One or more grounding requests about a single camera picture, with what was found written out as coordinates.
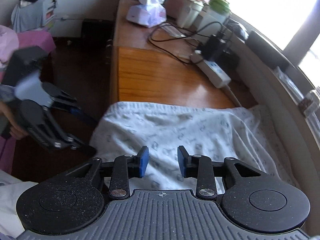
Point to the person's left hand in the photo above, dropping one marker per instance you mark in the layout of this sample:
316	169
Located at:
15	130

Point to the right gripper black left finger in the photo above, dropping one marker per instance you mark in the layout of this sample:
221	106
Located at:
76	198

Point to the beige window sill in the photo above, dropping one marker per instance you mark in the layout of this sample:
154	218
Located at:
297	134

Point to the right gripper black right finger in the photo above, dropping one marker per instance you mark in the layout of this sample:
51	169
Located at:
249	197

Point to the white cup green lid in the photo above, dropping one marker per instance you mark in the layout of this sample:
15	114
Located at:
212	17

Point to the clear plastic bag on sill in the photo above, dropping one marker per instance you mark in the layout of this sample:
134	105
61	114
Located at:
294	91

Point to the pink cloth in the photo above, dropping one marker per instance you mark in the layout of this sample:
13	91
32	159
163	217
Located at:
12	41

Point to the white patterned garment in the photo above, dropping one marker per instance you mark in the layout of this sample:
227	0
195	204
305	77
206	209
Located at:
244	134

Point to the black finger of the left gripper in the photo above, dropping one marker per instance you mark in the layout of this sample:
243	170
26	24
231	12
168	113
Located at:
40	124
62	100

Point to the stack of folded clothes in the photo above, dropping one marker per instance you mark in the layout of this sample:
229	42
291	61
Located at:
32	14

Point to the glass jar on sill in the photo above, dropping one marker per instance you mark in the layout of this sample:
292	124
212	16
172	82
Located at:
310	103

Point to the wooden desk cabinet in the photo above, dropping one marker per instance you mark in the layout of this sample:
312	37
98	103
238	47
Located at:
142	73

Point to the white power strip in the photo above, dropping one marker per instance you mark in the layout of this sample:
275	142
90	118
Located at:
214	73

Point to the black power adapter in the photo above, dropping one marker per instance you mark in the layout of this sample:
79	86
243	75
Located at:
213	48

